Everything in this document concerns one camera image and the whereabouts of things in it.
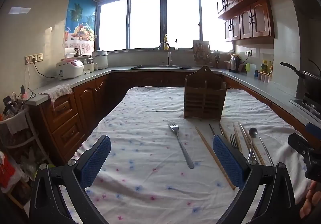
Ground grey kitchen countertop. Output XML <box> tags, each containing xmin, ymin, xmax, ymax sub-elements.
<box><xmin>26</xmin><ymin>65</ymin><xmax>321</xmax><ymax>120</ymax></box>

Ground black power cable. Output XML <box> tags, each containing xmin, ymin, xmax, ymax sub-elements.
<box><xmin>32</xmin><ymin>62</ymin><xmax>59</xmax><ymax>79</ymax></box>

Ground black wok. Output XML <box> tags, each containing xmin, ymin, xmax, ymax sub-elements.
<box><xmin>280</xmin><ymin>60</ymin><xmax>321</xmax><ymax>95</ymax></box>

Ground person's right hand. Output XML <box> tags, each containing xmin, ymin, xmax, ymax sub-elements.
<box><xmin>300</xmin><ymin>181</ymin><xmax>321</xmax><ymax>219</ymax></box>

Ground wooden wall cabinets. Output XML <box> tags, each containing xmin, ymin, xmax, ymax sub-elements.
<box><xmin>211</xmin><ymin>0</ymin><xmax>289</xmax><ymax>42</ymax></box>

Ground wooden utensil holder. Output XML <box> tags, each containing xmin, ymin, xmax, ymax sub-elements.
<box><xmin>184</xmin><ymin>66</ymin><xmax>227</xmax><ymax>121</ymax></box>

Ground metal spoon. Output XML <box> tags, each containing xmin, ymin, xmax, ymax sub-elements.
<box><xmin>248</xmin><ymin>128</ymin><xmax>259</xmax><ymax>162</ymax></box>

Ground white fringed cloth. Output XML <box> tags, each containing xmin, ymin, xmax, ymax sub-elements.
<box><xmin>39</xmin><ymin>84</ymin><xmax>74</xmax><ymax>109</ymax></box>

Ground white floral tablecloth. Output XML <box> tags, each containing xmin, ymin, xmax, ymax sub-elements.
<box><xmin>60</xmin><ymin>86</ymin><xmax>314</xmax><ymax>224</ymax></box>

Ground large kitchen window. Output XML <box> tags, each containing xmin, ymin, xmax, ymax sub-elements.
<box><xmin>97</xmin><ymin>0</ymin><xmax>234</xmax><ymax>52</ymax></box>

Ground white storage rack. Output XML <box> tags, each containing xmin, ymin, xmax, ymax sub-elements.
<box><xmin>0</xmin><ymin>96</ymin><xmax>52</xmax><ymax>211</ymax></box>

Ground red plastic bag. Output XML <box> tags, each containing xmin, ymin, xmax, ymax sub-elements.
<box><xmin>0</xmin><ymin>151</ymin><xmax>16</xmax><ymax>193</ymax></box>

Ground tropical fruit window blind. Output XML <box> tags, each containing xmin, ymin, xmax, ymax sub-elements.
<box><xmin>65</xmin><ymin>0</ymin><xmax>97</xmax><ymax>54</ymax></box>

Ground white electric cooking pot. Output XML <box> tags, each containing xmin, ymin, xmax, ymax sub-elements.
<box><xmin>91</xmin><ymin>50</ymin><xmax>109</xmax><ymax>70</ymax></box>

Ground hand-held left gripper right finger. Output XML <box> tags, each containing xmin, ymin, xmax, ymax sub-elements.
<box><xmin>213</xmin><ymin>135</ymin><xmax>305</xmax><ymax>224</ymax></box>

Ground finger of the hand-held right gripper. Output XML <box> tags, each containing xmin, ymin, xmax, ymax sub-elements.
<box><xmin>288</xmin><ymin>133</ymin><xmax>313</xmax><ymax>157</ymax></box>
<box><xmin>305</xmin><ymin>123</ymin><xmax>321</xmax><ymax>137</ymax></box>

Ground steel electric kettle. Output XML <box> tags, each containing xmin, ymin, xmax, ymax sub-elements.
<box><xmin>229</xmin><ymin>55</ymin><xmax>242</xmax><ymax>73</ymax></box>

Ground kitchen sink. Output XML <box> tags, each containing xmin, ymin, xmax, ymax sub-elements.
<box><xmin>132</xmin><ymin>64</ymin><xmax>195</xmax><ymax>69</ymax></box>

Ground metal fork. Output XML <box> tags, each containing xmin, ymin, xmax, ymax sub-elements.
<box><xmin>229</xmin><ymin>134</ymin><xmax>239</xmax><ymax>150</ymax></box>
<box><xmin>169</xmin><ymin>124</ymin><xmax>195</xmax><ymax>169</ymax></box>

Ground metal dish rack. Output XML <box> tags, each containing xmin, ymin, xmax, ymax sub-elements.
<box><xmin>193</xmin><ymin>40</ymin><xmax>216</xmax><ymax>61</ymax></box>

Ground white wall socket strip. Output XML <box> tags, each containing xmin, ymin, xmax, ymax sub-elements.
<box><xmin>24</xmin><ymin>53</ymin><xmax>44</xmax><ymax>64</ymax></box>

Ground wooden base cabinets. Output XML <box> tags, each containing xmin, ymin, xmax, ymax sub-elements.
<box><xmin>27</xmin><ymin>71</ymin><xmax>313</xmax><ymax>167</ymax></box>

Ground metal kitchen faucet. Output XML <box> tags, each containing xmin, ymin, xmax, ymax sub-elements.
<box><xmin>159</xmin><ymin>42</ymin><xmax>173</xmax><ymax>66</ymax></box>

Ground white and pink rice cooker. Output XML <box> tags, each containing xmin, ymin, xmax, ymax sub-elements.
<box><xmin>56</xmin><ymin>58</ymin><xmax>84</xmax><ymax>80</ymax></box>

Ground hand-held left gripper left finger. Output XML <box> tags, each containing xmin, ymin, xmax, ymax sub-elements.
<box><xmin>29</xmin><ymin>135</ymin><xmax>111</xmax><ymax>224</ymax></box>

